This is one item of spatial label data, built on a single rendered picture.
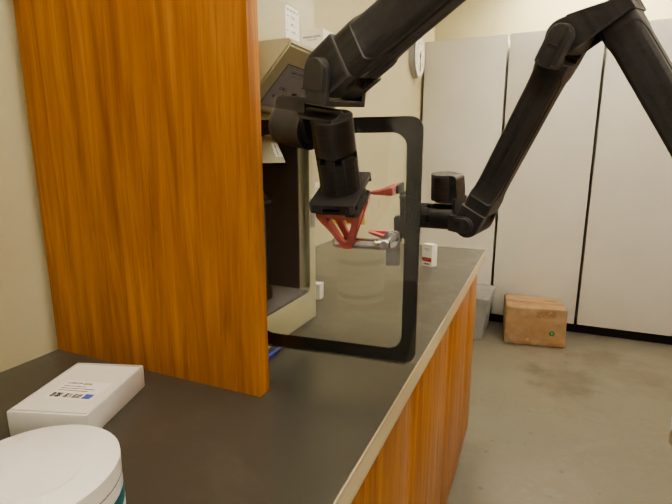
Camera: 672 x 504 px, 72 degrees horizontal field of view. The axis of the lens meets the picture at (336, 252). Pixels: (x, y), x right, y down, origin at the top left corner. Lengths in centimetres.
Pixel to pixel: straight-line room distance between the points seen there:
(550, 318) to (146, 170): 312
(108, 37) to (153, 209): 29
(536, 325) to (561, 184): 104
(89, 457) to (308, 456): 31
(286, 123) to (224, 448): 45
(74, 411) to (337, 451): 37
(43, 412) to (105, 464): 36
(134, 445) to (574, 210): 345
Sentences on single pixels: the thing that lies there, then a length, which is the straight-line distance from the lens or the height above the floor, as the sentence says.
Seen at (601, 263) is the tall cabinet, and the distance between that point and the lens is 389.
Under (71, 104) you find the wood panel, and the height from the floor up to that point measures 142.
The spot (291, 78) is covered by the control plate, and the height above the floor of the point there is 146.
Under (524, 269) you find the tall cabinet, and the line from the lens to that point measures 388.
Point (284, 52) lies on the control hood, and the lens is 79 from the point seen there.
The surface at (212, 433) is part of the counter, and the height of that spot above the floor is 94.
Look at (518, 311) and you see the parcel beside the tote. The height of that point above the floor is 25.
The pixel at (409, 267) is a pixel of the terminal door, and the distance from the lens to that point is 75.
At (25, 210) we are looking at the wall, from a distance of 109.
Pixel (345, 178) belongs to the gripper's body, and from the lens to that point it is 63.
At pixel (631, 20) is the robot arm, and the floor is 153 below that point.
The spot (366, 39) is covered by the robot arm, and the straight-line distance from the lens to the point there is 57.
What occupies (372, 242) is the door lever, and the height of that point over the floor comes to 120.
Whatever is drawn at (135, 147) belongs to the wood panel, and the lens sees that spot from 86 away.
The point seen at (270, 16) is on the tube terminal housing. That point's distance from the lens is 98.
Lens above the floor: 133
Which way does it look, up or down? 12 degrees down
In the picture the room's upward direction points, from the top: straight up
